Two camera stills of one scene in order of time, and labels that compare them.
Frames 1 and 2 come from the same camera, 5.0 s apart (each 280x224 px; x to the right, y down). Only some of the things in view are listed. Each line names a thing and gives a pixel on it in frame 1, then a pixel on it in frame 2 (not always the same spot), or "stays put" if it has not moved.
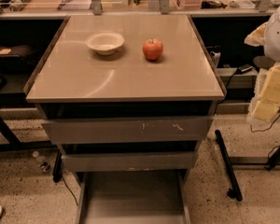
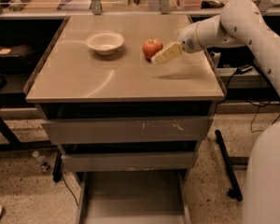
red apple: [152, 49] stays put
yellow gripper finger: [276, 83] → [171, 50]
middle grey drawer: [130, 161] stays put
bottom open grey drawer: [132, 197] stays put
